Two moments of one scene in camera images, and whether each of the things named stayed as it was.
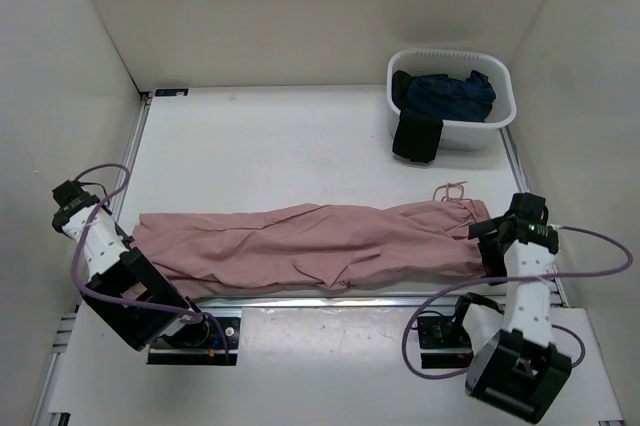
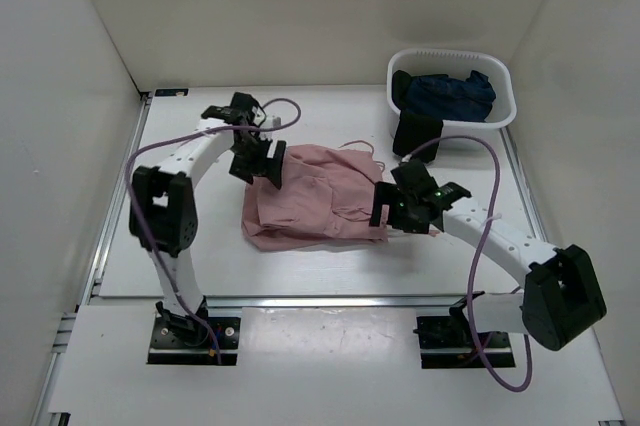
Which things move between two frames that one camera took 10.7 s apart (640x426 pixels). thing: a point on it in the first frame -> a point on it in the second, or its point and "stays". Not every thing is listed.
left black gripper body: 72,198 -> 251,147
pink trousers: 216,251 -> 325,199
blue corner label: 171,92 stays
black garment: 418,135 stays
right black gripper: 484,228 -> 388,194
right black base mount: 444,343 stays
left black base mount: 162,351 stays
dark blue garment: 451,99 stays
